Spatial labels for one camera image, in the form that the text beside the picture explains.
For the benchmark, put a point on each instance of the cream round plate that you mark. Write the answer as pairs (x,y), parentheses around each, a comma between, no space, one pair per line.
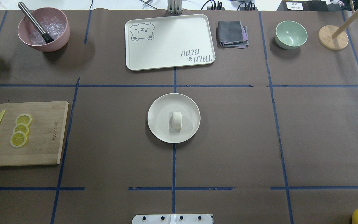
(159,117)

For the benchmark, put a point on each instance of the cream bear tray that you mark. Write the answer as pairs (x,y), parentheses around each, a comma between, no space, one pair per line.
(168,42)

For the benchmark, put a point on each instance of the folded grey purple cloth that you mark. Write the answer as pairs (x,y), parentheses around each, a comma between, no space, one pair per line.
(233,34)

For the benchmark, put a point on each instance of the green bowl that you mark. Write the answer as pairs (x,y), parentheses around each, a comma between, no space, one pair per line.
(290,35)

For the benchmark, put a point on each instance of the bamboo cutting board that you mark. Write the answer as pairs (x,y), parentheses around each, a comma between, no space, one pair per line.
(46,133)

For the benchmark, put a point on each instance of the metal black-tipped muddler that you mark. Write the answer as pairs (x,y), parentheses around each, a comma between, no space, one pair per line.
(47,38)

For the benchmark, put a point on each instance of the clear ice cubes pile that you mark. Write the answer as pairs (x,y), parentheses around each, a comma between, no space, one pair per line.
(52,25)

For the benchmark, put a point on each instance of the pink bowl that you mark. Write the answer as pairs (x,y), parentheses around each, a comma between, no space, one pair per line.
(25,27)

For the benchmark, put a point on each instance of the top lemon slice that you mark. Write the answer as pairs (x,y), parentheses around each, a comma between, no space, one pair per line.
(24,119)

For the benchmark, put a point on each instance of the lemon slice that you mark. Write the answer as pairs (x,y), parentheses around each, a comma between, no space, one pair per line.
(18,139)
(21,127)
(24,119)

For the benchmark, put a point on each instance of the middle lemon slice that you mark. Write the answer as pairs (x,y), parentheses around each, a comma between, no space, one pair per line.
(21,127)

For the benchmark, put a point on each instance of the bottom lemon slice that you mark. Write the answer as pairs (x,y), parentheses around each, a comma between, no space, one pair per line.
(18,139)

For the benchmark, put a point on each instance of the wooden mug tree stand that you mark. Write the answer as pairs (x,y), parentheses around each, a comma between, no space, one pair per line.
(335,38)

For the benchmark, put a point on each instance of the aluminium camera mount post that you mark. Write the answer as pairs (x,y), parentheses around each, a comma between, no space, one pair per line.
(174,7)

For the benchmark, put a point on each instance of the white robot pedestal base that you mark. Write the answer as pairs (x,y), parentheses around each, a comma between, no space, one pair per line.
(173,219)

